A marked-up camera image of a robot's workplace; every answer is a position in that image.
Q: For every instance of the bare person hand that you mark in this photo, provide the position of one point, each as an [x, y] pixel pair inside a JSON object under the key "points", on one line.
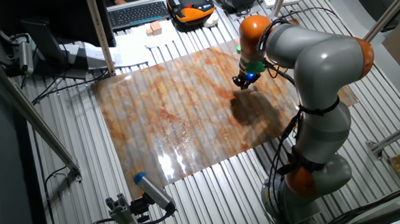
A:
{"points": [[119, 0]]}

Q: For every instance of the dark metal bar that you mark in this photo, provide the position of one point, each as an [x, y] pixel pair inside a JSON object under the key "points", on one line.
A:
{"points": [[390, 215]]}

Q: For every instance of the short aluminium profile stub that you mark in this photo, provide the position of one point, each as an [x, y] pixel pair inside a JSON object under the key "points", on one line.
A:
{"points": [[123, 215]]}

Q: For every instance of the white rounded object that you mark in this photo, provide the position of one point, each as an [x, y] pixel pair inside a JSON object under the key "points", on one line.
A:
{"points": [[211, 20]]}

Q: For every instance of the silver camera with blue cap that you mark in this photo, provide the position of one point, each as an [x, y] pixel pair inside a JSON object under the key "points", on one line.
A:
{"points": [[152, 191]]}

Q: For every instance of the tall aluminium profile post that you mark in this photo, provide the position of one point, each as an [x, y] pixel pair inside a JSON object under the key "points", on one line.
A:
{"points": [[100, 35]]}

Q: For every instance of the green camera mount plate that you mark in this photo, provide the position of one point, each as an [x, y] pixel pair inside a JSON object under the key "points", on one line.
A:
{"points": [[255, 68]]}

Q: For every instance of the black computer keyboard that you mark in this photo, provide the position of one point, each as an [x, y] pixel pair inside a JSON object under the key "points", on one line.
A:
{"points": [[136, 14]]}

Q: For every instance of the medium wooden cube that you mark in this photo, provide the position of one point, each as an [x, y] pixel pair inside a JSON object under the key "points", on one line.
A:
{"points": [[149, 32]]}

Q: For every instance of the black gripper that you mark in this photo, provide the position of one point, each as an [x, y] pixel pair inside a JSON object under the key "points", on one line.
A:
{"points": [[246, 79]]}

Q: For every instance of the orange marble pattern mat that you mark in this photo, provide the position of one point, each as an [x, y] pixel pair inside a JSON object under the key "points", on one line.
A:
{"points": [[186, 109]]}

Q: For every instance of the black computer monitor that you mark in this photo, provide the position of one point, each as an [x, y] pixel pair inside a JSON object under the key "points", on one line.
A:
{"points": [[71, 19]]}

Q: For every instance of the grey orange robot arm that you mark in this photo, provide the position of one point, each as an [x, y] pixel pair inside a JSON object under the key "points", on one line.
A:
{"points": [[324, 64]]}

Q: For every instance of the long diagonal aluminium beam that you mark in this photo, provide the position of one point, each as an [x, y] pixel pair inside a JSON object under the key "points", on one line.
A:
{"points": [[32, 117]]}

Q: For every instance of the large wooden block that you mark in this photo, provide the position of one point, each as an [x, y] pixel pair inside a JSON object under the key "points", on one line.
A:
{"points": [[156, 28]]}

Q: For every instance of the aluminium frame bar with bracket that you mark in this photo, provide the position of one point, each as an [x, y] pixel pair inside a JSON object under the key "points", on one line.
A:
{"points": [[396, 136]]}

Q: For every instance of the black camera clamp bracket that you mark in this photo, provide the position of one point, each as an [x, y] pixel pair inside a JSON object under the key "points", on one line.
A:
{"points": [[140, 207]]}

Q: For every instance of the white paper sheets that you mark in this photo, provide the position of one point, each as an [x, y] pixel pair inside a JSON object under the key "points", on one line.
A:
{"points": [[131, 47]]}

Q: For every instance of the orange black teach pendant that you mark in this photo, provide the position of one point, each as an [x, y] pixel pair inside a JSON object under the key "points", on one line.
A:
{"points": [[191, 13]]}

